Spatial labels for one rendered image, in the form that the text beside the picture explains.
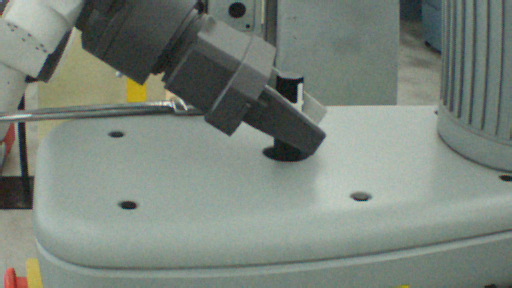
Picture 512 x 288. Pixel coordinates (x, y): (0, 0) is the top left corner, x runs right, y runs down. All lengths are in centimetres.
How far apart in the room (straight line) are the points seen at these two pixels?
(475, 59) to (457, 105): 5
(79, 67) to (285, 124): 181
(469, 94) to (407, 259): 16
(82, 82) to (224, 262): 190
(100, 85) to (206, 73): 183
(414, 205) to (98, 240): 24
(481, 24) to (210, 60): 24
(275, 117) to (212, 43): 7
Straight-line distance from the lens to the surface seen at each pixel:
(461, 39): 72
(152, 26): 65
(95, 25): 66
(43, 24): 67
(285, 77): 69
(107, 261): 59
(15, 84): 99
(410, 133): 78
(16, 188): 531
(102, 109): 79
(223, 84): 66
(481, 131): 72
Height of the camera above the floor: 215
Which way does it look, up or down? 21 degrees down
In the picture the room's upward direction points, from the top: 2 degrees clockwise
